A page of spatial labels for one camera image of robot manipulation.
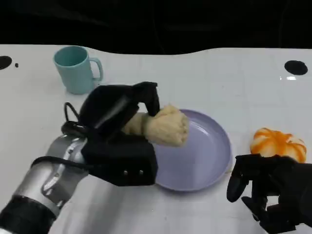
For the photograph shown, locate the lilac plate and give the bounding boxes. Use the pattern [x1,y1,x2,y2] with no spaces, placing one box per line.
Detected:
[146,109,232,193]

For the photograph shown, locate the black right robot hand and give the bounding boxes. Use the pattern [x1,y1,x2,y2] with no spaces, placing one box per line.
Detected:
[226,154,312,229]

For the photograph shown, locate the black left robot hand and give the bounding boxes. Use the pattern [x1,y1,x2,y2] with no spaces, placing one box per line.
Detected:
[79,81,160,139]

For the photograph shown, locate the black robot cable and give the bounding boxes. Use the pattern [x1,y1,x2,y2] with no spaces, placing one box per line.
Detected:
[31,156,98,172]
[60,102,90,135]

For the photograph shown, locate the beige towel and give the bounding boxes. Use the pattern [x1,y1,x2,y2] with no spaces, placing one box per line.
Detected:
[121,104,190,148]

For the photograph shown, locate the pale green mug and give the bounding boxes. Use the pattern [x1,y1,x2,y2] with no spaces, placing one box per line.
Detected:
[53,45,104,95]

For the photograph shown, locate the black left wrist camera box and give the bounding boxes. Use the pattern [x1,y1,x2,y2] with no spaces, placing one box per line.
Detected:
[81,133,159,187]

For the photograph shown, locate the orange and white toy bread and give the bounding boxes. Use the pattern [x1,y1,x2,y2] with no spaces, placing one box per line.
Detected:
[250,127,307,163]

